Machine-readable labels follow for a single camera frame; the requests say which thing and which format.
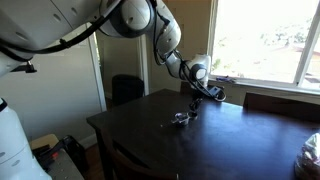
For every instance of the blue object on sill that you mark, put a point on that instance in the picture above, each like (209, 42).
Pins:
(226, 79)

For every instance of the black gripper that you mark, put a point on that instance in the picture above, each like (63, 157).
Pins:
(197, 95)

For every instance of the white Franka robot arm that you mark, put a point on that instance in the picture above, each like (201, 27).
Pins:
(33, 20)

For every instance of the dark wooden round-back chair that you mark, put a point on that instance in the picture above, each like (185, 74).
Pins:
(133, 170)

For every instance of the grey equipment case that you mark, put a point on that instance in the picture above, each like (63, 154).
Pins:
(63, 166)

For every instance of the dark wooden straight-back chair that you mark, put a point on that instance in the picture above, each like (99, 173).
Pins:
(283, 106)
(185, 87)

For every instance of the largest steel measuring cup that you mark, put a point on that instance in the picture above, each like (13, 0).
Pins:
(182, 122)

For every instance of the white framed window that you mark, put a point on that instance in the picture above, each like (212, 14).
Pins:
(260, 50)

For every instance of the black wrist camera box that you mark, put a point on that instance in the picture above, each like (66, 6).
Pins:
(215, 91)

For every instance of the beige box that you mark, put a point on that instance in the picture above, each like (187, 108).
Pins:
(43, 140)

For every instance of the black upholstered chair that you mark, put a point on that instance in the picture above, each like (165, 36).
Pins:
(126, 88)

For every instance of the clear plastic food bag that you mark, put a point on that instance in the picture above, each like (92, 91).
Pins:
(310, 160)

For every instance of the white door frame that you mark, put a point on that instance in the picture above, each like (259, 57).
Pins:
(98, 73)

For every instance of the half-cup steel measuring cup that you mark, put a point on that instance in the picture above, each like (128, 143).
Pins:
(174, 121)

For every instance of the black tool case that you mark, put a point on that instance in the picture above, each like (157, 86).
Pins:
(71, 146)

